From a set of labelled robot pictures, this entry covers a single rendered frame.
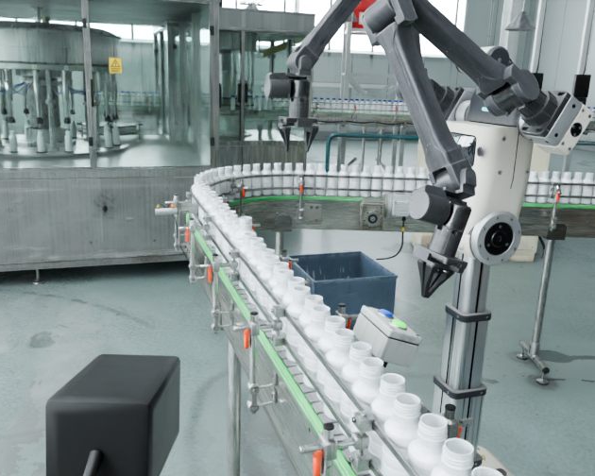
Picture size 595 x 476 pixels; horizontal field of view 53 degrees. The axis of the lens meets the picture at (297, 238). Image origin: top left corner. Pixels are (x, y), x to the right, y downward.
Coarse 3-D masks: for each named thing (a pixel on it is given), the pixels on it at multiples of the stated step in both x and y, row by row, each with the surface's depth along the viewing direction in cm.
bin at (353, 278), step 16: (288, 256) 226; (304, 256) 229; (320, 256) 231; (336, 256) 233; (352, 256) 236; (368, 256) 229; (304, 272) 208; (320, 272) 233; (336, 272) 235; (352, 272) 237; (368, 272) 230; (384, 272) 217; (320, 288) 200; (336, 288) 202; (352, 288) 204; (368, 288) 206; (384, 288) 208; (336, 304) 204; (352, 304) 206; (368, 304) 208; (384, 304) 210; (352, 320) 207
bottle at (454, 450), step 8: (448, 440) 75; (456, 440) 76; (464, 440) 76; (448, 448) 76; (456, 448) 76; (464, 448) 76; (472, 448) 74; (448, 456) 74; (456, 456) 73; (464, 456) 73; (472, 456) 74; (440, 464) 76; (448, 464) 74; (456, 464) 73; (464, 464) 73; (472, 464) 74; (432, 472) 76; (440, 472) 75; (448, 472) 74; (456, 472) 73; (464, 472) 73
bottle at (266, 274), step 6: (264, 258) 150; (270, 258) 152; (276, 258) 151; (264, 264) 150; (270, 264) 149; (264, 270) 150; (270, 270) 149; (264, 276) 149; (270, 276) 149; (264, 282) 149; (264, 294) 150; (264, 300) 150; (264, 306) 151; (264, 318) 152
